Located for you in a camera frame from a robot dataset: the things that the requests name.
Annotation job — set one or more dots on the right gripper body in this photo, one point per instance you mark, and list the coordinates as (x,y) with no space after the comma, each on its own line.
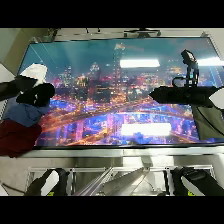
(176,95)

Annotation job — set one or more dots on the white T-shirt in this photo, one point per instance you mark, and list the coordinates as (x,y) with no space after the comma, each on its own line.
(35,71)

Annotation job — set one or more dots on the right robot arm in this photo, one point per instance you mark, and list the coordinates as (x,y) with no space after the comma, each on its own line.
(200,181)

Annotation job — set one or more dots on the black garment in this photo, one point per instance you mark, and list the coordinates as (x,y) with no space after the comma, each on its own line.
(38,95)

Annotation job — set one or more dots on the blue garment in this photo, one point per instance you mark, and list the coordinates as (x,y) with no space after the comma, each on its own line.
(23,113)

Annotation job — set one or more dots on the red garment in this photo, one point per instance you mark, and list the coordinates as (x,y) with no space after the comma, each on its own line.
(16,138)

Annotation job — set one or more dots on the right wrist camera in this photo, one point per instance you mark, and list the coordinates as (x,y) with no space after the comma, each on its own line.
(190,68)

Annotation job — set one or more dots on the silver frame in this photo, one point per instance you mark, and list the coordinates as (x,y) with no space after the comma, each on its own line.
(126,181)

